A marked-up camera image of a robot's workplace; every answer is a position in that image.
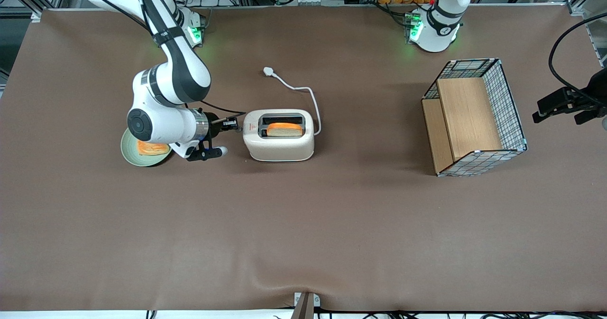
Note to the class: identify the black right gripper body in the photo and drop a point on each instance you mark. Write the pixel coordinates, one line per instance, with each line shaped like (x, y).
(216, 126)

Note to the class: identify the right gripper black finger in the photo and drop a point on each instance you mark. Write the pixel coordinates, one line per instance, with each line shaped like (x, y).
(233, 121)
(233, 127)

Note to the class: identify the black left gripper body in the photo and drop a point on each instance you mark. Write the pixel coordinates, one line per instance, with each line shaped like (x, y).
(586, 97)

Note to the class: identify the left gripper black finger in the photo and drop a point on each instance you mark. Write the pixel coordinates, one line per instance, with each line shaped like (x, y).
(562, 98)
(566, 109)

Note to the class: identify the white two-slot toaster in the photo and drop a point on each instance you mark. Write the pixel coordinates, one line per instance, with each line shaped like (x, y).
(280, 148)

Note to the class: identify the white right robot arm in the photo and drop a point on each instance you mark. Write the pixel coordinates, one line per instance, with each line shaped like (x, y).
(182, 70)

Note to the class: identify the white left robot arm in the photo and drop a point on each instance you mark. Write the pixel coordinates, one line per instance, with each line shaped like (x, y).
(438, 30)

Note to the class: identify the toast slice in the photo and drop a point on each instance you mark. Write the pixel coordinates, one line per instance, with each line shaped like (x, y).
(284, 130)

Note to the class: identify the triangular golden pastry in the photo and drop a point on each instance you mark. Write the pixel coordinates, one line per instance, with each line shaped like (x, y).
(151, 148)

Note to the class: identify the light green round plate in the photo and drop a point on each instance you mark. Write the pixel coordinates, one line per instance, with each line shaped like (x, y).
(130, 154)

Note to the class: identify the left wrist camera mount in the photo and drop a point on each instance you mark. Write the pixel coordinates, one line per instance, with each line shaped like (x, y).
(588, 117)

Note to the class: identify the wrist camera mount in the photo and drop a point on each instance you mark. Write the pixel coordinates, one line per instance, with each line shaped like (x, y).
(206, 154)
(588, 117)

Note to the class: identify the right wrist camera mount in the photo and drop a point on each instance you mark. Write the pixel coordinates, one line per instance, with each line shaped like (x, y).
(206, 154)

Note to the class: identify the metal camera post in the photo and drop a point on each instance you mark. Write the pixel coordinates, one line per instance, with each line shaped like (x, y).
(305, 307)

